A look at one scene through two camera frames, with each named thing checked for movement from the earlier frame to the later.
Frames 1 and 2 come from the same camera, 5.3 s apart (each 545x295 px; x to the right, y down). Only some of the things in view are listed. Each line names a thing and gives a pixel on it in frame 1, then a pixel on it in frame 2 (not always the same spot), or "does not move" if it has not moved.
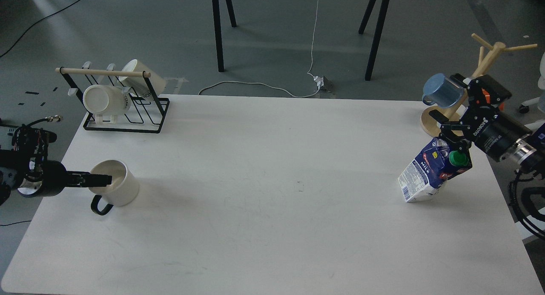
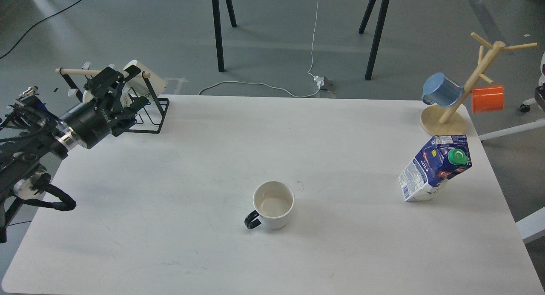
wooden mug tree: x=431 y=124 does not move
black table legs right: x=380 y=21 does not move
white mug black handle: x=123 y=190 -> x=273 y=201
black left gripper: x=53 y=175 -> x=88 y=122
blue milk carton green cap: x=428 y=173 does not move
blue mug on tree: x=439 y=90 does not move
